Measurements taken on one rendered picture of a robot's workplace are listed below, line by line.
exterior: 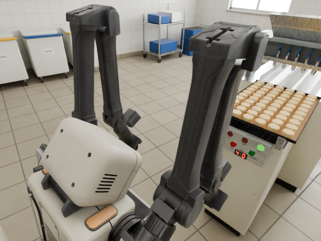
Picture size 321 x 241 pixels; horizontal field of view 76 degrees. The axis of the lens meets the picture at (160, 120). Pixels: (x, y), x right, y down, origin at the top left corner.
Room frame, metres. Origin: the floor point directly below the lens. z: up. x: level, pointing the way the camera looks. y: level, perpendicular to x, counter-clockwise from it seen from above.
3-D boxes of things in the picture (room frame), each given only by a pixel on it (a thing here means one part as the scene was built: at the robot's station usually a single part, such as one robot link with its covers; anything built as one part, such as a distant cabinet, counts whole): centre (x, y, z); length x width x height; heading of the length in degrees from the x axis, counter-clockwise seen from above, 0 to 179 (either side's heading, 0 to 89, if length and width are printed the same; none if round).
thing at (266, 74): (2.00, -1.17, 0.88); 1.28 x 0.01 x 0.07; 139
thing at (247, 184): (1.12, -0.68, 0.45); 0.70 x 0.34 x 0.90; 139
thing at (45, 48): (3.62, 2.03, 0.39); 0.64 x 0.54 x 0.77; 37
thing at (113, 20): (0.70, 0.19, 1.18); 0.11 x 0.06 x 0.43; 49
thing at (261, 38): (0.42, -0.14, 1.18); 0.11 x 0.06 x 0.43; 49
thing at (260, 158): (0.85, -0.44, 0.77); 0.24 x 0.04 x 0.14; 49
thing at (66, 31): (4.02, 1.52, 0.39); 0.64 x 0.54 x 0.77; 36
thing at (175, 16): (5.20, -0.13, 0.89); 0.44 x 0.36 x 0.20; 47
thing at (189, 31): (5.61, -0.80, 0.50); 0.60 x 0.40 x 0.20; 130
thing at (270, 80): (1.68, -0.98, 0.87); 2.01 x 0.03 x 0.07; 139
